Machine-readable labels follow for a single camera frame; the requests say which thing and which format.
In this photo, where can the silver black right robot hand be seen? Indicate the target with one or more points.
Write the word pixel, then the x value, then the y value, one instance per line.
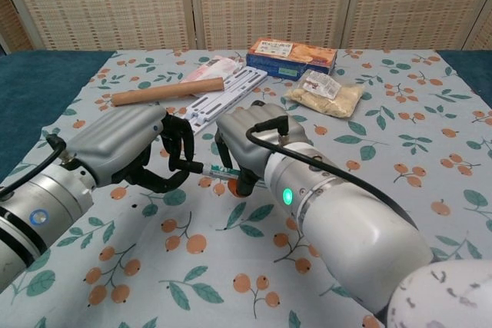
pixel 246 143

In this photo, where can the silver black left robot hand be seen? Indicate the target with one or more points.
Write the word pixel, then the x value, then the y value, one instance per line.
pixel 115 140

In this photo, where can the white green marker pen body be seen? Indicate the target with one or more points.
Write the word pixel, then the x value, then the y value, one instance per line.
pixel 221 171

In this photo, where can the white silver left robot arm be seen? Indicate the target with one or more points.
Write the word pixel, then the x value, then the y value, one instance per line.
pixel 42 205

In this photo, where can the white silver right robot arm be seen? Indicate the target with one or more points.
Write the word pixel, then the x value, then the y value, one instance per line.
pixel 346 220

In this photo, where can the white plastic folding stand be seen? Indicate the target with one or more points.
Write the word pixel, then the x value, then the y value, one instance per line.
pixel 227 93

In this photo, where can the wooden rolling pin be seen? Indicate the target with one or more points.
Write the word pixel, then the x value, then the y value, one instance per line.
pixel 165 91

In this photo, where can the pink white snack packet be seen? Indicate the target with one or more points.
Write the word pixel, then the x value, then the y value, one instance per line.
pixel 209 68

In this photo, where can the small clear labelled snack packet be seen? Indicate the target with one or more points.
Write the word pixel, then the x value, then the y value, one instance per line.
pixel 321 84

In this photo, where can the orange blue cracker box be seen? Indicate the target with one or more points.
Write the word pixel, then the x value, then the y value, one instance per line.
pixel 292 55

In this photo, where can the clear bag of beige snacks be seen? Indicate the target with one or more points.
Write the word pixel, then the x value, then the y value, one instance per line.
pixel 342 99

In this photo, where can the floral fruit print tablecloth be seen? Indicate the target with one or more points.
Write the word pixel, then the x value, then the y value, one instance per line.
pixel 192 247

